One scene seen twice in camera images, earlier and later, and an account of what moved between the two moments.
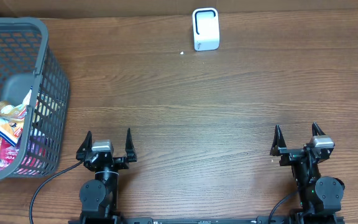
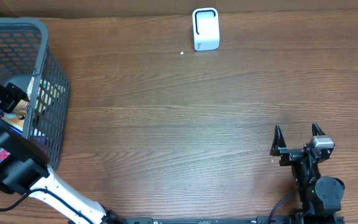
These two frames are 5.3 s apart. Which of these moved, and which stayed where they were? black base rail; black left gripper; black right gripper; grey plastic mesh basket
Moved: black left gripper
Stayed: grey plastic mesh basket; black right gripper; black base rail
